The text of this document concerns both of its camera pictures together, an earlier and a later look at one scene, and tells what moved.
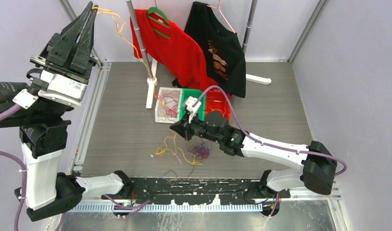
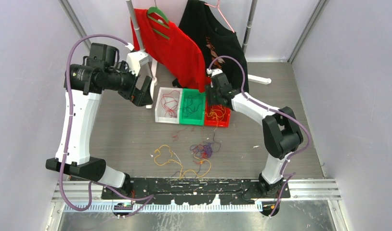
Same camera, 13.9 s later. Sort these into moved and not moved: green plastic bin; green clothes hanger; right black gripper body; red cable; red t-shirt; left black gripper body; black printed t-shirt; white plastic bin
Moved: right black gripper body; left black gripper body
Not moved: red cable; red t-shirt; green clothes hanger; green plastic bin; white plastic bin; black printed t-shirt
